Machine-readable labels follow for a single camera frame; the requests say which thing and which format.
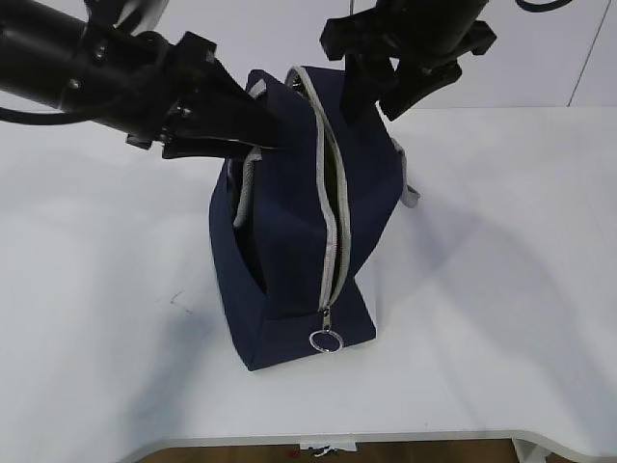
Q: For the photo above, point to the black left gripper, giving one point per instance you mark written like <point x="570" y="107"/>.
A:
<point x="176" y="94"/>

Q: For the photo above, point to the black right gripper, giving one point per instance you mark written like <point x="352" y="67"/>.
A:
<point x="400" y="52"/>

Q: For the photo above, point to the navy blue lunch bag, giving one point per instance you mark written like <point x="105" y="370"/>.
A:
<point x="291" y="228"/>

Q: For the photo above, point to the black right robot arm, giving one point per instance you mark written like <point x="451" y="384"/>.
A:
<point x="400" y="52"/>

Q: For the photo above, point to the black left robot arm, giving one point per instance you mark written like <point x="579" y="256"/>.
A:
<point x="41" y="54"/>

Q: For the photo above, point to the white tape on table edge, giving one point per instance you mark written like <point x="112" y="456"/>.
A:
<point x="324" y="444"/>

